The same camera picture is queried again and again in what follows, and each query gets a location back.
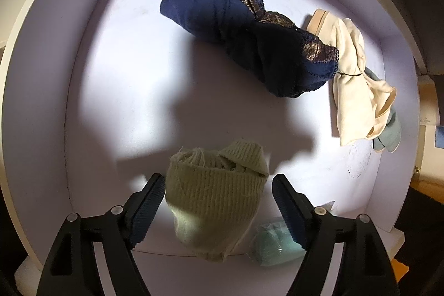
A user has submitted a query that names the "navy lace garment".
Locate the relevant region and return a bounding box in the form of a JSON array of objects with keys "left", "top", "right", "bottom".
[{"left": 160, "top": 0, "right": 339, "bottom": 98}]

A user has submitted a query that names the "light green knit sock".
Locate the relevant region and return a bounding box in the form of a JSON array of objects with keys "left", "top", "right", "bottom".
[{"left": 166, "top": 140, "right": 269, "bottom": 262}]

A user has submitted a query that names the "mint green packet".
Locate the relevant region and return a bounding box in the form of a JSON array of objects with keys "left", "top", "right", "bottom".
[{"left": 248, "top": 219, "right": 306, "bottom": 267}]

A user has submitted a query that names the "cream yellow cloth bundle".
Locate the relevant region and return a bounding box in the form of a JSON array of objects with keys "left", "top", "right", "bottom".
[{"left": 307, "top": 9, "right": 397, "bottom": 146}]

